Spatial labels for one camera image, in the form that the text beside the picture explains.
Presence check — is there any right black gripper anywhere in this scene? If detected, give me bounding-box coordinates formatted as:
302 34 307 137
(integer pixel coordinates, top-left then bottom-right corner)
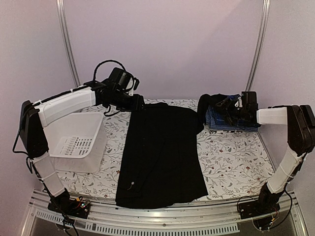
215 98 248 126

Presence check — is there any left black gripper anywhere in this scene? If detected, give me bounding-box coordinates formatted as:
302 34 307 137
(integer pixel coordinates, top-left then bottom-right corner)
112 90 147 113

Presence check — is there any black long sleeve shirt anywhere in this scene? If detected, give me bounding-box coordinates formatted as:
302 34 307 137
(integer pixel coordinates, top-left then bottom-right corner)
115 94 225 209

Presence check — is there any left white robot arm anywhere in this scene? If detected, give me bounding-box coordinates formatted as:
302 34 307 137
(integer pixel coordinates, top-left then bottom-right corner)
17 63 144 213

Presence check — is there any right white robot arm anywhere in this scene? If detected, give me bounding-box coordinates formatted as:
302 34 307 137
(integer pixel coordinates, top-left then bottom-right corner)
215 98 315 214

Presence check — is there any blue plaid folded shirt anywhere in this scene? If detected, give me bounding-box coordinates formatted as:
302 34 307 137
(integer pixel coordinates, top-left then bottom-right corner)
227 94 242 103

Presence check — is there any blue checked folded shirt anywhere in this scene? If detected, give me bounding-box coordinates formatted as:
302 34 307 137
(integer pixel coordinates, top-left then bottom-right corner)
205 106 260 132

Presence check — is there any floral patterned table cloth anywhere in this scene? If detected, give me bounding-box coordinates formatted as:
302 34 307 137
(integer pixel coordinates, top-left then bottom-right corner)
58 99 274 200

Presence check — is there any white plastic basket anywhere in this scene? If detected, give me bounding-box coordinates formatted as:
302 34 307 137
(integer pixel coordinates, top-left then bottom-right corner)
44 112 107 173

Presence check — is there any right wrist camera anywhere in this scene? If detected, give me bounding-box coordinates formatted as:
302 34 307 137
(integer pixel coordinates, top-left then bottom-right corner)
235 91 258 111

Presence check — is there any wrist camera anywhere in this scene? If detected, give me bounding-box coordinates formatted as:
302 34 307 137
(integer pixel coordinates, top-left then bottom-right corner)
235 91 258 111
108 67 140 93

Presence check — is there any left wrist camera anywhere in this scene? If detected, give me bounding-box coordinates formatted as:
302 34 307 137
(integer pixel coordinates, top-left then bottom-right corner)
108 67 140 93

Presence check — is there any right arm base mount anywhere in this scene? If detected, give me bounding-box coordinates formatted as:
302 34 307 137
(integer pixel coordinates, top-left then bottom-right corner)
237 196 280 219

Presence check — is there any aluminium front rail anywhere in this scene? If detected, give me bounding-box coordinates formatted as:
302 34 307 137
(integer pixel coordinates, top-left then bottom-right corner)
21 191 310 236

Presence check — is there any right aluminium frame post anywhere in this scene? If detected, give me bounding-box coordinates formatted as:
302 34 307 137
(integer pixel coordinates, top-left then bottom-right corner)
245 0 271 91

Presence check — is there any aluminium frame post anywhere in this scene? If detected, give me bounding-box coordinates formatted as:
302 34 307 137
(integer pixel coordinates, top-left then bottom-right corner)
245 0 271 91
56 0 81 87

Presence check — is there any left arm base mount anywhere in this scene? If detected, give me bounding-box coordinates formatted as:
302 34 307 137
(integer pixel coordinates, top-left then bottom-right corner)
48 197 91 219

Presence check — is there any left aluminium frame post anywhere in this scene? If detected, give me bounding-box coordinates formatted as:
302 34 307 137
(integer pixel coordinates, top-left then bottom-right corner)
56 0 81 87

